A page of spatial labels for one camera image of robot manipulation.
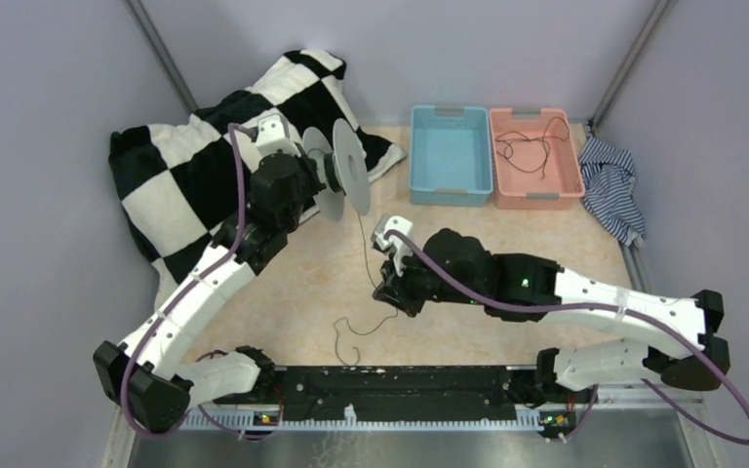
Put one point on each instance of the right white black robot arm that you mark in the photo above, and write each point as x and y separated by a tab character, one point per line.
672	340

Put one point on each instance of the translucent white cable spool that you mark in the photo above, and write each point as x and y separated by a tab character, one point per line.
341	169

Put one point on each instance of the right corner metal post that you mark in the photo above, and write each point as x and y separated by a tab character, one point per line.
659	12

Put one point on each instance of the blue plastic bin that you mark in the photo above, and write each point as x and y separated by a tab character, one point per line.
450	156

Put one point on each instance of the left corner metal post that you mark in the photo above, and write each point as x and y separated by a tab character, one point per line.
160	51

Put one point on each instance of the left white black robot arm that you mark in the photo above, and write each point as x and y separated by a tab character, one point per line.
144	374

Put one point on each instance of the corner metal post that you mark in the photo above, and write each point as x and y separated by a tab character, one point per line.
659	12
160	51

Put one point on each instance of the blue white striped cloth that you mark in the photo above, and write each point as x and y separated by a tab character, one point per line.
609	178

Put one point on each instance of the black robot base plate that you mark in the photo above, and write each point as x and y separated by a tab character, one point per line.
404	394

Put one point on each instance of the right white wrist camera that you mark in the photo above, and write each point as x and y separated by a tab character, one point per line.
387	238

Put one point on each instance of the aluminium frame rail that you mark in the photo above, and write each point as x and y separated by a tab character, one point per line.
623	425

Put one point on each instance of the black white checkered pillow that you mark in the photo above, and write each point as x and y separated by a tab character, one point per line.
177	184

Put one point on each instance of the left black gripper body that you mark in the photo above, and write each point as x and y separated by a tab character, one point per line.
309	183

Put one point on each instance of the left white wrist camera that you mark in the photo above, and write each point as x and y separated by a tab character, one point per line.
274	135

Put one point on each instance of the pink plastic bin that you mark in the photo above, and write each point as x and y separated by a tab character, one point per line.
535	163

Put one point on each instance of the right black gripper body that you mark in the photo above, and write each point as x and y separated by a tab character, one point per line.
417	285

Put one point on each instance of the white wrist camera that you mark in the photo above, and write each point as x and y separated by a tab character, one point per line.
274	135
387	238

